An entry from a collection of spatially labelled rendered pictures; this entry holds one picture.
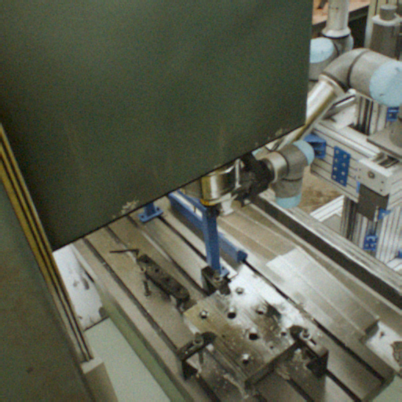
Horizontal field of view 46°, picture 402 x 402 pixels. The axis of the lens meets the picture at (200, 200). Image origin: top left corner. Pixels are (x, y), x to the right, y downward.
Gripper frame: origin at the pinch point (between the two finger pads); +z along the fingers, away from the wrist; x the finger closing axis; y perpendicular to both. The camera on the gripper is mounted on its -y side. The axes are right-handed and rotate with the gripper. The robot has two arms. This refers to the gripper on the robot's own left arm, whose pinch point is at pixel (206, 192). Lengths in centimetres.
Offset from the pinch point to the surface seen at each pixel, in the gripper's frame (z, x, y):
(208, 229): -12.4, 16.8, 30.0
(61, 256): 20, 80, 70
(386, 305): -68, -19, 74
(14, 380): 55, -34, -16
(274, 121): -9.7, -12.5, -21.2
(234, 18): 1.3, -12.4, -44.6
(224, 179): 0.4, -7.9, -8.3
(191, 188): 6.5, -3.4, -6.2
